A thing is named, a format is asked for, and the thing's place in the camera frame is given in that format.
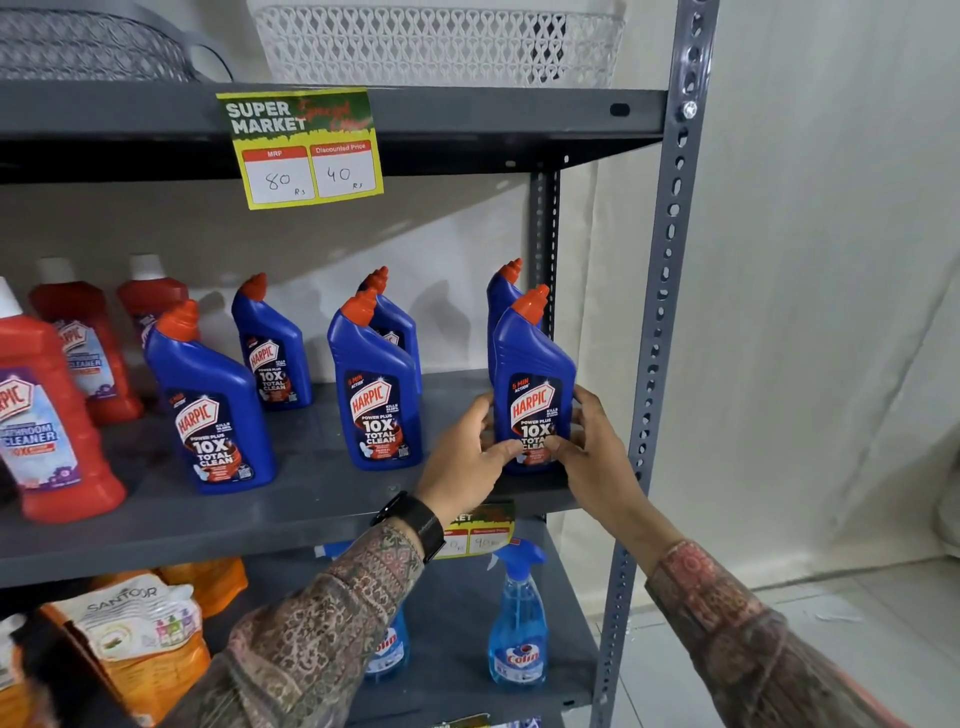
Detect person's right hand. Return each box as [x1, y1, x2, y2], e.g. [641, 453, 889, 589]
[543, 384, 655, 531]

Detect person's left hand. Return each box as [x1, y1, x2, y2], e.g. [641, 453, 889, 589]
[412, 395, 524, 526]

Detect blue toilet cleaner bottle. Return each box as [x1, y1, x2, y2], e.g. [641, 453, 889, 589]
[491, 283, 577, 475]

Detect person's left forearm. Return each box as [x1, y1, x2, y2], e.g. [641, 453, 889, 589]
[157, 517, 429, 728]

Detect person's right forearm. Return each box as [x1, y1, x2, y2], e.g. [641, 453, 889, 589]
[596, 487, 912, 728]

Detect yellow green price tag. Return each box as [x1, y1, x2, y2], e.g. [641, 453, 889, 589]
[216, 87, 385, 211]
[435, 501, 517, 560]

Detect black smartwatch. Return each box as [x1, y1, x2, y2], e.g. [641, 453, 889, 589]
[371, 491, 447, 565]

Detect blue glass cleaner spray bottle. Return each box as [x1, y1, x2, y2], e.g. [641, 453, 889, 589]
[487, 538, 550, 688]
[315, 540, 411, 684]

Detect group of blue cleaner bottles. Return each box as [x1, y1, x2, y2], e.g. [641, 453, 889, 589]
[142, 258, 552, 496]

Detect orange white refill pouch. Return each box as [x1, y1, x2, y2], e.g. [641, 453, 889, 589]
[41, 573, 213, 726]
[0, 615, 33, 728]
[90, 556, 249, 621]

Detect grey metal shelving rack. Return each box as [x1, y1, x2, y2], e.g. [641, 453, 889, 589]
[0, 0, 721, 728]

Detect white lattice plastic basket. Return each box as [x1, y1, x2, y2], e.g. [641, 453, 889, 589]
[247, 0, 627, 90]

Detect large red cleaner bottle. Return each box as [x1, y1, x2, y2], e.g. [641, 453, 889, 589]
[0, 277, 127, 524]

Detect grey lattice plastic basket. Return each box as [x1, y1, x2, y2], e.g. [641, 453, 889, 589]
[0, 0, 235, 84]

